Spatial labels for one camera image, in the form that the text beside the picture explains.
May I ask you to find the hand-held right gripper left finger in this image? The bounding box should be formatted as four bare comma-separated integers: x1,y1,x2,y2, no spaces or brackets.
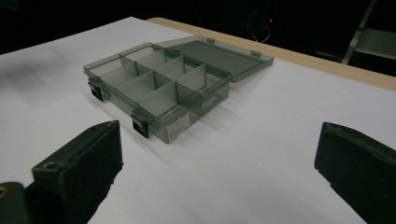
31,119,124,224

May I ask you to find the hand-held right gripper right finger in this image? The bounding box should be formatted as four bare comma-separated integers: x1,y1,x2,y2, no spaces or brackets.
314,121,396,224

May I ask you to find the clear grey plastic organizer box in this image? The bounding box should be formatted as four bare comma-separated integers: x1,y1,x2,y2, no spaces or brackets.
82,35,275,145

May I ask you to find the metal stand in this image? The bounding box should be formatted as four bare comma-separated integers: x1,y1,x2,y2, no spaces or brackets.
314,0,396,66

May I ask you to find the white cable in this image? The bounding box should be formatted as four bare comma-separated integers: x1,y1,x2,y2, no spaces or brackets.
248,24,271,44

